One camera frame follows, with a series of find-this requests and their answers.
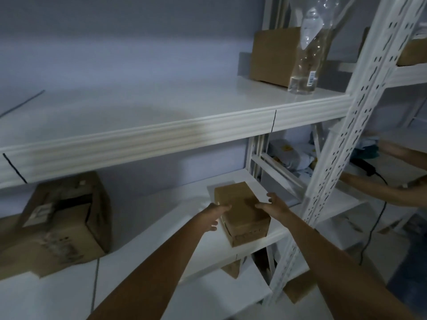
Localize person's left hand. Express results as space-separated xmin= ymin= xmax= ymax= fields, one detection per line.
xmin=199 ymin=202 xmax=233 ymax=237

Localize person's right hand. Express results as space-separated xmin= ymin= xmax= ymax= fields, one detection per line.
xmin=255 ymin=192 xmax=293 ymax=228

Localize small brown cardboard box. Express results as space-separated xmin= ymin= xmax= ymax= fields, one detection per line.
xmin=214 ymin=182 xmax=270 ymax=248

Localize person's right forearm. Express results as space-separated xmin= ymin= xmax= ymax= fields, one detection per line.
xmin=281 ymin=211 xmax=418 ymax=320

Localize person's left forearm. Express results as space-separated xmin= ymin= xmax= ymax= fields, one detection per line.
xmin=85 ymin=210 xmax=210 ymax=320

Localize white plastic bags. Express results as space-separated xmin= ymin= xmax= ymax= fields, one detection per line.
xmin=268 ymin=139 xmax=318 ymax=174

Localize flat brown cardboard box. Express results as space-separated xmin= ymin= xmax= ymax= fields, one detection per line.
xmin=283 ymin=269 xmax=318 ymax=304

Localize white metal shelf rack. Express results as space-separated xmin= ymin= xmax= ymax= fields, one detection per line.
xmin=328 ymin=33 xmax=427 ymax=237
xmin=0 ymin=0 xmax=427 ymax=320

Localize plain brown cardboard box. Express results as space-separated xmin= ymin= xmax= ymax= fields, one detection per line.
xmin=249 ymin=27 xmax=335 ymax=88

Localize clear plastic bottle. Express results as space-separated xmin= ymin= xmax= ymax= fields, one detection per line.
xmin=287 ymin=0 xmax=340 ymax=96

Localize large worn cardboard box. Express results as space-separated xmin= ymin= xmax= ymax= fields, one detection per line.
xmin=0 ymin=171 xmax=113 ymax=281

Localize black cable with plug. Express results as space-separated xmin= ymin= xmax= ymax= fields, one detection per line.
xmin=350 ymin=158 xmax=389 ymax=266

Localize thin grey wall cable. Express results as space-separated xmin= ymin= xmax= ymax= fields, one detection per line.
xmin=0 ymin=89 xmax=46 ymax=118

